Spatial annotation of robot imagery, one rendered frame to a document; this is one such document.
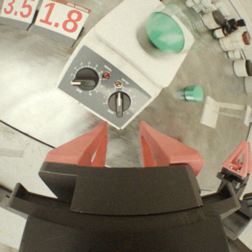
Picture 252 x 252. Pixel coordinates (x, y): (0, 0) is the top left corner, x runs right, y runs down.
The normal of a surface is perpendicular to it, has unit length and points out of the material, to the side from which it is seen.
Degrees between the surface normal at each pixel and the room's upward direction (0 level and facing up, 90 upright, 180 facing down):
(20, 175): 0
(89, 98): 30
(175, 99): 0
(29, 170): 0
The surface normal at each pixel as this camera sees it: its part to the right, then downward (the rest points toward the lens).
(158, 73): 0.34, 0.21
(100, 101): 0.02, 0.60
